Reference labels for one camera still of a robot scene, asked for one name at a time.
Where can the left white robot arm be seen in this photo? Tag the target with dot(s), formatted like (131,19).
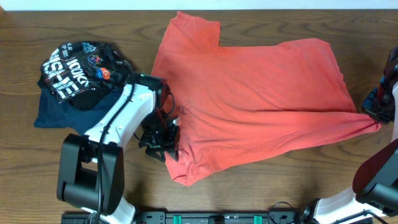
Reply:
(91,172)

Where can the black printed folded shirt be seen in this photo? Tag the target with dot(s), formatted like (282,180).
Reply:
(83,73)

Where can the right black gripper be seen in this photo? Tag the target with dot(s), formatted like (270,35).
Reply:
(369,106)

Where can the orange red t-shirt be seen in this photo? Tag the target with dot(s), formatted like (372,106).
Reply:
(239,105)

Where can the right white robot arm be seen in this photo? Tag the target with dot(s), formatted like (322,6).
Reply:
(373,194)

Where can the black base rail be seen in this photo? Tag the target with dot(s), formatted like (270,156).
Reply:
(284,215)

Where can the navy blue folded shirt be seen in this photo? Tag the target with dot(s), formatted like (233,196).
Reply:
(63,115)

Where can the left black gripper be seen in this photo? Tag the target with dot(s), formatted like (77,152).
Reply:
(171,147)

